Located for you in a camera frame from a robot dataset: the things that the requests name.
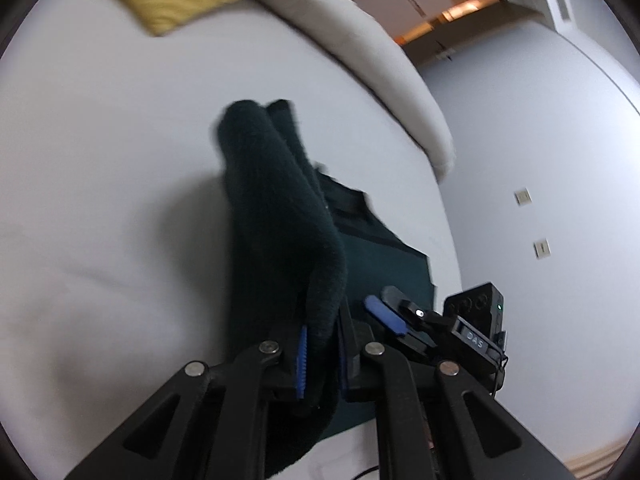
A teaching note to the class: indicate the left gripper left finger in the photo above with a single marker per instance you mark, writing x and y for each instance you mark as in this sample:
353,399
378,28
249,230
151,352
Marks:
301,364

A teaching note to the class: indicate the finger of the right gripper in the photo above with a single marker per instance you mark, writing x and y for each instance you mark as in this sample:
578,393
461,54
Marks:
385,315

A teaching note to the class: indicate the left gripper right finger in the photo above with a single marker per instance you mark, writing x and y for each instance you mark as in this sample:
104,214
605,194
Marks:
350,359

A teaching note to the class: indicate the dark green knit sweater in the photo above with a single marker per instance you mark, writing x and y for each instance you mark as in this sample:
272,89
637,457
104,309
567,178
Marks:
303,245

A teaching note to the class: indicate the white bed sheet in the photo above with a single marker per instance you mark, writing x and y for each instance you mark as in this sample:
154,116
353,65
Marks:
114,223

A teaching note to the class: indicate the open doorway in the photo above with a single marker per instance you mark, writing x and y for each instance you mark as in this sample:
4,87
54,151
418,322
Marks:
428,30

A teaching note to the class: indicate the black camera box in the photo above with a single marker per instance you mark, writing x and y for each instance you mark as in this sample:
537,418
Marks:
483,308

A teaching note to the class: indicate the lower wall socket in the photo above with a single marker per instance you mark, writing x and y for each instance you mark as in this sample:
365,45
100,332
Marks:
542,249

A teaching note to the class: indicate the wall socket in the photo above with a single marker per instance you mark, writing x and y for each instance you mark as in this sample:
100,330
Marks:
542,249
523,197

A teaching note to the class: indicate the upper wall socket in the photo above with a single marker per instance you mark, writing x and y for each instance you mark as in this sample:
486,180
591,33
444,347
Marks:
523,197

